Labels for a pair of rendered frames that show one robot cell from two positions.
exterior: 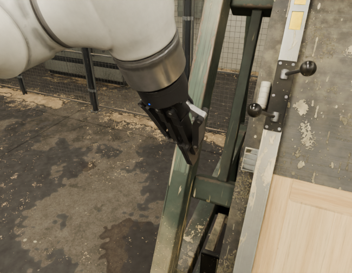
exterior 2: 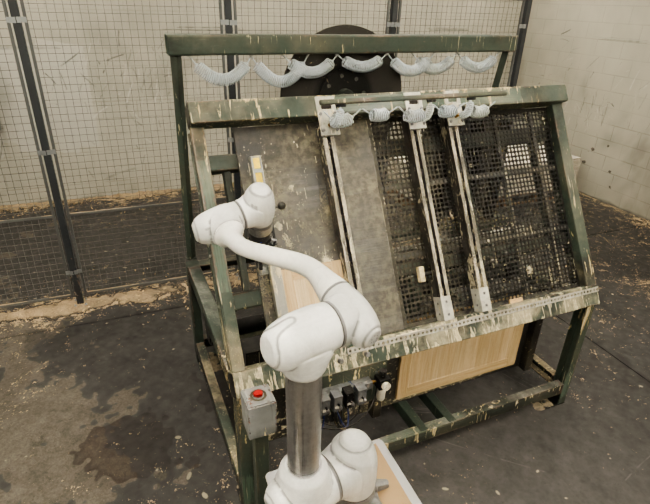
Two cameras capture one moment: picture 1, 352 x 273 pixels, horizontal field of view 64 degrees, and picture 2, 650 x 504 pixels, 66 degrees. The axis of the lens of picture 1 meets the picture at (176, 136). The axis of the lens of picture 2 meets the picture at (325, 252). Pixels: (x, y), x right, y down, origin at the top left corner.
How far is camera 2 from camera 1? 1.53 m
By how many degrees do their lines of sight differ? 41
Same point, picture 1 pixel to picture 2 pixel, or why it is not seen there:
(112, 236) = (92, 454)
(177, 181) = (227, 299)
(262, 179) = (276, 274)
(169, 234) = (235, 337)
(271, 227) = (290, 300)
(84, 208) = (18, 453)
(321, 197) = not seen: hidden behind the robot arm
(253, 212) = (279, 296)
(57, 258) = not seen: outside the picture
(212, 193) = (246, 300)
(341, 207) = not seen: hidden behind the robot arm
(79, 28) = (257, 222)
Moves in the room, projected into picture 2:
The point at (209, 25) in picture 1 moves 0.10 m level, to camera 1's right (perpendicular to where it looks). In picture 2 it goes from (208, 190) to (227, 185)
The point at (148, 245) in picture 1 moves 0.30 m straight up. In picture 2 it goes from (143, 435) to (136, 397)
